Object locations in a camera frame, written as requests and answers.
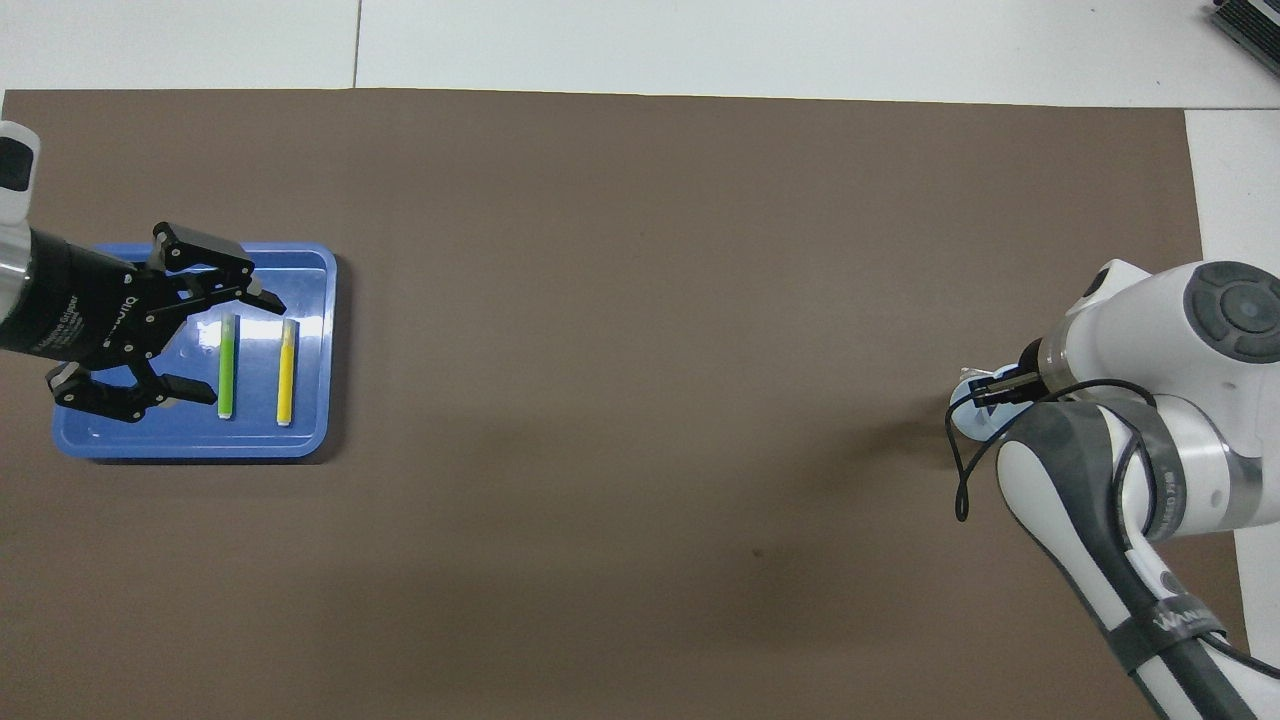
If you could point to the green highlighter pen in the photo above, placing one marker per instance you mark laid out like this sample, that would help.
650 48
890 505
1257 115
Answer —
228 370

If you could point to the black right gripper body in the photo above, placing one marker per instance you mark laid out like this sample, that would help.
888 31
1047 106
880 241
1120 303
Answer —
1032 356

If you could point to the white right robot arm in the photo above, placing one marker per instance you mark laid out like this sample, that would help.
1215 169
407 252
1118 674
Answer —
1140 330

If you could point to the grey ribbed device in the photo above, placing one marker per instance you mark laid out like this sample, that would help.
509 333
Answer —
1250 20

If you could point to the translucent plastic pen cup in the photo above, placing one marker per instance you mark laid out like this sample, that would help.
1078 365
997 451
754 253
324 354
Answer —
962 415

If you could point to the brown table mat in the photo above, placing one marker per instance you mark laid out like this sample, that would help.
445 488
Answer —
650 300

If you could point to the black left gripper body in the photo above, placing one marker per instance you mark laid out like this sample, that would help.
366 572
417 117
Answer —
90 310

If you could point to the blue plastic tray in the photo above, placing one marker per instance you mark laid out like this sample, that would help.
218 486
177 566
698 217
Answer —
300 280

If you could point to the clear tape piece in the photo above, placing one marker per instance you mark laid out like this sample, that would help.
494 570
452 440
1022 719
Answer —
970 374

